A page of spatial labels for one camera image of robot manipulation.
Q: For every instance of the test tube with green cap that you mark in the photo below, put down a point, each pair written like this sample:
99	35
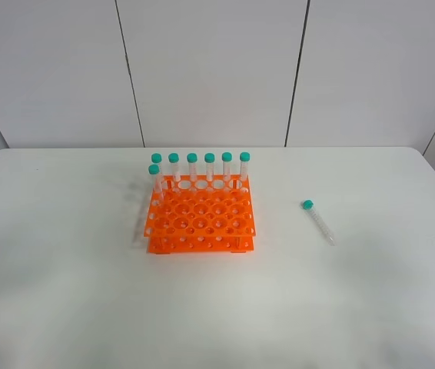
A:
309	207

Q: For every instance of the row tube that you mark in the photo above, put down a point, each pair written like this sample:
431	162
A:
174	162
209	160
156	159
192	159
244	159
226	168

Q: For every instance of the orange test tube rack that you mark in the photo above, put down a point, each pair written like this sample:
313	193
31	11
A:
201	216

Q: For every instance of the front-left racked test tube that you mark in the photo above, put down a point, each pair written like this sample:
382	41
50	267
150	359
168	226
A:
157	178

